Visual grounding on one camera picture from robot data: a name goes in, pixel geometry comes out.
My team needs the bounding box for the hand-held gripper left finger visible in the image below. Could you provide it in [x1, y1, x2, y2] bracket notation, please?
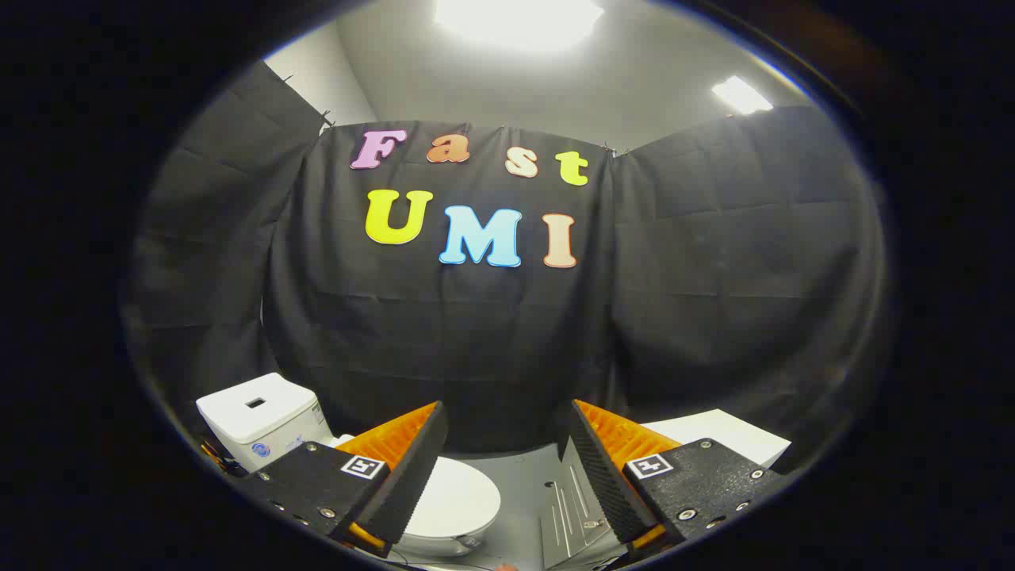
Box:
[236, 400, 450, 558]

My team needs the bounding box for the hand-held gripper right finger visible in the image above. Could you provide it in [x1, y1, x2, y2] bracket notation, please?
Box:
[568, 399, 787, 558]

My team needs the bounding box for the white toilet lid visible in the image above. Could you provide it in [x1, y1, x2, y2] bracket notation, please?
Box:
[396, 456, 503, 542]

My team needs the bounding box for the white ceramic toilet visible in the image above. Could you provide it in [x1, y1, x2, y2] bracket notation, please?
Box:
[196, 373, 503, 558]

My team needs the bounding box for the grey ribbed metal cabinet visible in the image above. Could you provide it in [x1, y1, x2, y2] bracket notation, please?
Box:
[539, 436, 635, 569]

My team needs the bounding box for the black backdrop cloth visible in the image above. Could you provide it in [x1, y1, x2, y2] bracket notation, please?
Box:
[119, 59, 889, 477]

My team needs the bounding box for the small ceiling light panel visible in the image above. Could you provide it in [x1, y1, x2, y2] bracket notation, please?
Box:
[711, 75, 774, 116]

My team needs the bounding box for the large ceiling light panel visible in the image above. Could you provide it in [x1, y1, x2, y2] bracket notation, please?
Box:
[434, 0, 604, 53]

